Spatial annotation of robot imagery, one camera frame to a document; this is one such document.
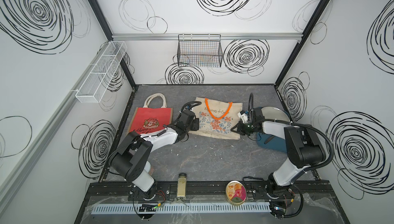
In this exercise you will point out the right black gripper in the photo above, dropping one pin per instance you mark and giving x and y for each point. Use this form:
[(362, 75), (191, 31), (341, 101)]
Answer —
[(239, 126)]

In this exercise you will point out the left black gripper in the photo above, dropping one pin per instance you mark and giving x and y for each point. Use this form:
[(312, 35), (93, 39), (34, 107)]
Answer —
[(195, 122)]

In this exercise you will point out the cream floral canvas tote bag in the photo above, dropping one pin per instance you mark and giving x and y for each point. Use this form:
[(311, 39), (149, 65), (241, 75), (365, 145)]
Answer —
[(216, 118)]

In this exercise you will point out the red Christmas jute bag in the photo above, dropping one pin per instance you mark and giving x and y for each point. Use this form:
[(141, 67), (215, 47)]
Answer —
[(148, 120)]

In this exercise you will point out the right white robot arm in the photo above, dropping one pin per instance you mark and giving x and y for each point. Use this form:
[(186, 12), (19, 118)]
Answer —
[(303, 147)]

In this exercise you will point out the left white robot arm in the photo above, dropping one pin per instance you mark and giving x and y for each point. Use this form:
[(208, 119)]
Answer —
[(130, 159)]

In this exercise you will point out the teal plastic tray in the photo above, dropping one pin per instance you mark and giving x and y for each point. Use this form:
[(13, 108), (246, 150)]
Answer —
[(272, 142)]

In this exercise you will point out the gold bottle with black cap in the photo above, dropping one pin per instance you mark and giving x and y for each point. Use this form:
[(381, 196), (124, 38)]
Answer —
[(181, 188)]

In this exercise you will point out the round candy tin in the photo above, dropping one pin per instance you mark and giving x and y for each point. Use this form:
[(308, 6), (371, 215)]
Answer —
[(235, 193)]

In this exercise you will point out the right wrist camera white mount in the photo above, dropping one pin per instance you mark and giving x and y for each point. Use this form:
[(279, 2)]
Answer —
[(244, 116)]

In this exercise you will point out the black wire wall basket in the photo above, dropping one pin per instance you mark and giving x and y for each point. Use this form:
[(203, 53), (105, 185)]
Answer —
[(200, 50)]

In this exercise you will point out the white slotted cable duct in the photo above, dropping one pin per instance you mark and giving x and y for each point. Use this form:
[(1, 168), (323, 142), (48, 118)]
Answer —
[(182, 208)]

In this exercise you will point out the white wire wall shelf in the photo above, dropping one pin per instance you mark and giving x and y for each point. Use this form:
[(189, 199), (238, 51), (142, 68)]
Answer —
[(105, 74)]

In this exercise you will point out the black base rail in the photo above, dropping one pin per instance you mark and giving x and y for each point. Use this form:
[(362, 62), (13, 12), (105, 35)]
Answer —
[(167, 190)]

